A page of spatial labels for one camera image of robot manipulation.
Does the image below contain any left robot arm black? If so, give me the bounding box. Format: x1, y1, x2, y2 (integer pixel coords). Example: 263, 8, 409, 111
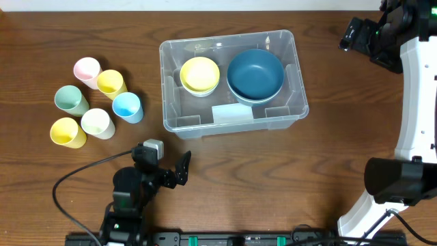
99, 144, 191, 245

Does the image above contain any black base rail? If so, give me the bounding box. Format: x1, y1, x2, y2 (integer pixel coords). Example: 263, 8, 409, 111
64, 231, 407, 246

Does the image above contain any light blue small bowl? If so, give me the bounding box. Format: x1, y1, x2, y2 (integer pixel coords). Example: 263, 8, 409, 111
184, 85, 217, 97

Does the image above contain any yellow small bowl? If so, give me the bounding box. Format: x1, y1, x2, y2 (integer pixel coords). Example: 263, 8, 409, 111
180, 57, 220, 92

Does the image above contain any light blue plastic cup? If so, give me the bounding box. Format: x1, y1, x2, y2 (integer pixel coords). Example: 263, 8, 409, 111
112, 92, 144, 124

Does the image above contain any white small bowl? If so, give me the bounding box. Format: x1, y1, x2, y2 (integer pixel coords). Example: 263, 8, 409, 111
188, 90, 213, 97

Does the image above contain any cream white plastic cup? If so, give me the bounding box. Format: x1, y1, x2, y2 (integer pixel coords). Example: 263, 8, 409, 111
81, 108, 115, 139

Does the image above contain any pink plastic cup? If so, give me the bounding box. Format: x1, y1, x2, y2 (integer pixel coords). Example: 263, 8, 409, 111
73, 57, 102, 90

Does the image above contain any green plastic cup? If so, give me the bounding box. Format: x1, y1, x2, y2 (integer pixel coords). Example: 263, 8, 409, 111
54, 85, 89, 117

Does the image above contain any yellow plastic cup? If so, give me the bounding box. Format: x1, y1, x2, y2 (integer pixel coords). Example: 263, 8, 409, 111
50, 118, 87, 149
97, 70, 128, 100

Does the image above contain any dark blue large bowl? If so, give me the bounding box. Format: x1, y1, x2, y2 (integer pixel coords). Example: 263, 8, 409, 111
231, 92, 276, 107

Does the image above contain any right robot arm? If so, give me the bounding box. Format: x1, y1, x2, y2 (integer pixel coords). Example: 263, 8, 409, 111
332, 0, 436, 245

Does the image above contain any clear plastic storage container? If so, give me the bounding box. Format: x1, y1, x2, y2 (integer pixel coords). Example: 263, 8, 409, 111
159, 29, 309, 139

